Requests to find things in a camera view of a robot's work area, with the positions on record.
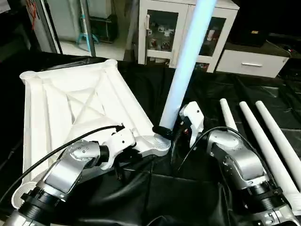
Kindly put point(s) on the black box with yellow label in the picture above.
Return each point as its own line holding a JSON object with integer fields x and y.
{"x": 254, "y": 26}

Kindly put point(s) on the dark floor crate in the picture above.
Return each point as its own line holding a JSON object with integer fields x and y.
{"x": 104, "y": 28}

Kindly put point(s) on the blue metal stand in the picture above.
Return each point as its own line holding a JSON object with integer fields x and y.
{"x": 87, "y": 28}

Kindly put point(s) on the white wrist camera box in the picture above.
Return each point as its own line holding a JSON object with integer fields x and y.
{"x": 120, "y": 146}
{"x": 193, "y": 120}

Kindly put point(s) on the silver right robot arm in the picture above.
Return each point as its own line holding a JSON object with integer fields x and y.
{"x": 244, "y": 174}

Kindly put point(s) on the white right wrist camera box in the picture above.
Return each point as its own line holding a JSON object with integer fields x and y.
{"x": 193, "y": 120}

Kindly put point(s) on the black work mat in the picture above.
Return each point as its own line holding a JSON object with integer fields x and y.
{"x": 188, "y": 84}

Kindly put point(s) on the white plastic table top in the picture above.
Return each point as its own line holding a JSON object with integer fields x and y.
{"x": 61, "y": 108}

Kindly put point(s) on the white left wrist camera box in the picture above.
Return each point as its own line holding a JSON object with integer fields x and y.
{"x": 120, "y": 146}

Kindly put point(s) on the white plastic table leg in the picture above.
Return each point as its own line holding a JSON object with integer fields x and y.
{"x": 268, "y": 150}
{"x": 188, "y": 61}
{"x": 282, "y": 136}
{"x": 229, "y": 115}

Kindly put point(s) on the white glass-door cabinet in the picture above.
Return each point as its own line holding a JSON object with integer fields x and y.
{"x": 162, "y": 33}

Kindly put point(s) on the white drawer unit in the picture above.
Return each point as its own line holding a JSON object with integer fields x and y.
{"x": 254, "y": 61}

